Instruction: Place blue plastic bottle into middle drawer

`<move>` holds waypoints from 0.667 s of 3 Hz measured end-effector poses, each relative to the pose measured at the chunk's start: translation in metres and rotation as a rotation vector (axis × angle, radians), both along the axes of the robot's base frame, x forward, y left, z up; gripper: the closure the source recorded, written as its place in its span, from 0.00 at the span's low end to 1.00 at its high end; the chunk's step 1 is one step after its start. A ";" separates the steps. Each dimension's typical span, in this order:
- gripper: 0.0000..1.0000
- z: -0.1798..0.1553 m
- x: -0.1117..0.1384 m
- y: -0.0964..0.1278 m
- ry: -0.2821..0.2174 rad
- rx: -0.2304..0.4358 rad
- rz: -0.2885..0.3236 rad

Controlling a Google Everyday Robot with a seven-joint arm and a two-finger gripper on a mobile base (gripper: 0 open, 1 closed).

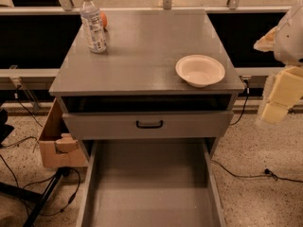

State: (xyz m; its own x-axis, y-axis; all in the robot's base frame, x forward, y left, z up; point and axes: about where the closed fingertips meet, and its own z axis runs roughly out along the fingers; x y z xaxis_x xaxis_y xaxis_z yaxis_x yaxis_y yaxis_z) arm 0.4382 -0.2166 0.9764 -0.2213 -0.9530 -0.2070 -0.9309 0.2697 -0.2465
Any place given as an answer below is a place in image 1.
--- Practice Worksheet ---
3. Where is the black floor cable left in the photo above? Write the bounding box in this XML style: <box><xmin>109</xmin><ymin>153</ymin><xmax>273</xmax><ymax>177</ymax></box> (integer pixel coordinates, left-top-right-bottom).
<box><xmin>0</xmin><ymin>135</ymin><xmax>81</xmax><ymax>218</ymax></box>

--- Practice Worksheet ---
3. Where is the black tripod stand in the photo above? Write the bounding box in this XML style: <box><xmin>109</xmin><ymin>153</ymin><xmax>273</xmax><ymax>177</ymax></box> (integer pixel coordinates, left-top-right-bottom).
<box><xmin>0</xmin><ymin>167</ymin><xmax>71</xmax><ymax>227</ymax></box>

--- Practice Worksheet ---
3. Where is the grey drawer cabinet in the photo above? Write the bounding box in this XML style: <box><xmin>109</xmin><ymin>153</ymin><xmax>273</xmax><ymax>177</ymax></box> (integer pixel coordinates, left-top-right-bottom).
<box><xmin>49</xmin><ymin>9</ymin><xmax>244</xmax><ymax>155</ymax></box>

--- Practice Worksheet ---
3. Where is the black floor cable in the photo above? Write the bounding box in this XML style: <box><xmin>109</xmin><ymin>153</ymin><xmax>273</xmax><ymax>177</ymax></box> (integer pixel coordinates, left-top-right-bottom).
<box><xmin>210</xmin><ymin>159</ymin><xmax>303</xmax><ymax>184</ymax></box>
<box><xmin>0</xmin><ymin>135</ymin><xmax>81</xmax><ymax>218</ymax></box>

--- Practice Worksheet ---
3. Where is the brown cardboard box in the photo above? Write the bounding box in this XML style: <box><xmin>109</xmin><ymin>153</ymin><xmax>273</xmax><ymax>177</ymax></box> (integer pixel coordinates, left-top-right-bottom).
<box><xmin>39</xmin><ymin>100</ymin><xmax>88</xmax><ymax>167</ymax></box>

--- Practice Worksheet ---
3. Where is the grey top drawer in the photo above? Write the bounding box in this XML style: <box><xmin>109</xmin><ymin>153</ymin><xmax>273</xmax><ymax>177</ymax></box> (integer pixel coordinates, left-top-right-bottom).
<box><xmin>62</xmin><ymin>111</ymin><xmax>233</xmax><ymax>140</ymax></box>

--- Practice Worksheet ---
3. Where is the grey open middle drawer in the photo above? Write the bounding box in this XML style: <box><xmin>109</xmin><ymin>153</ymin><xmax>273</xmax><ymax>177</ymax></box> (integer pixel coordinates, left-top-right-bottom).
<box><xmin>76</xmin><ymin>140</ymin><xmax>227</xmax><ymax>227</ymax></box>

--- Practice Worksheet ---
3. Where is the orange fruit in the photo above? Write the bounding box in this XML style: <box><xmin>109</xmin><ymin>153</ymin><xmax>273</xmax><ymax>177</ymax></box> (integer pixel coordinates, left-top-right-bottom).
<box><xmin>100</xmin><ymin>11</ymin><xmax>108</xmax><ymax>28</ymax></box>

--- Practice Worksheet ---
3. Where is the white paper bowl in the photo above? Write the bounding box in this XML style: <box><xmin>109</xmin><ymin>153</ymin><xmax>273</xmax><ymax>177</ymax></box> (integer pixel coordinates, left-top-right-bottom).
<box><xmin>175</xmin><ymin>55</ymin><xmax>225</xmax><ymax>88</ymax></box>

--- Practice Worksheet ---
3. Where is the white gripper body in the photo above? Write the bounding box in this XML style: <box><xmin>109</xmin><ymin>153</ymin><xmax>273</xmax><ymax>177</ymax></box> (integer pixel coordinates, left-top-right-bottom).
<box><xmin>274</xmin><ymin>0</ymin><xmax>303</xmax><ymax>66</ymax></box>

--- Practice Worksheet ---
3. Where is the black floor cable right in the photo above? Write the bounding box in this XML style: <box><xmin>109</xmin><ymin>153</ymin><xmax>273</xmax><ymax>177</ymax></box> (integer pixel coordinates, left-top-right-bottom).
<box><xmin>210</xmin><ymin>159</ymin><xmax>303</xmax><ymax>184</ymax></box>

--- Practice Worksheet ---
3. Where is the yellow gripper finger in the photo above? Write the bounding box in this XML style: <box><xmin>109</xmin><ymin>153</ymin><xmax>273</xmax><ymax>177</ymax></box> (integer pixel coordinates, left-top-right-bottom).
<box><xmin>254</xmin><ymin>26</ymin><xmax>277</xmax><ymax>52</ymax></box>
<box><xmin>260</xmin><ymin>66</ymin><xmax>303</xmax><ymax>125</ymax></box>

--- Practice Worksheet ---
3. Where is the metal railing frame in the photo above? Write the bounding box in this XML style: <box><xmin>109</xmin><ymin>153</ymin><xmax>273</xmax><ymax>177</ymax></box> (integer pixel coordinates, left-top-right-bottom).
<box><xmin>1</xmin><ymin>0</ymin><xmax>296</xmax><ymax>113</ymax></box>

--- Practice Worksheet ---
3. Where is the black hanging power cable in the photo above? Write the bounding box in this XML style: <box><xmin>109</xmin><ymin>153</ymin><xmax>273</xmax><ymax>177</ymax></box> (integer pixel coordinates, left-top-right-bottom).
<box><xmin>229</xmin><ymin>79</ymin><xmax>251</xmax><ymax>127</ymax></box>

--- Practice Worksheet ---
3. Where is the clear plastic water bottle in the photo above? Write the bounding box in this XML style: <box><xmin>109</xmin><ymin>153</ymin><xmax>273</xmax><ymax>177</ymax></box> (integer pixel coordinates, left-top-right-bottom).
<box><xmin>80</xmin><ymin>0</ymin><xmax>107</xmax><ymax>53</ymax></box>

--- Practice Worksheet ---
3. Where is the black drawer handle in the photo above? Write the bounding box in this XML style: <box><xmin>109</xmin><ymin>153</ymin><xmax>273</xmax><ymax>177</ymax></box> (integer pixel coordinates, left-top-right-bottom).
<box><xmin>135</xmin><ymin>120</ymin><xmax>164</xmax><ymax>130</ymax></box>

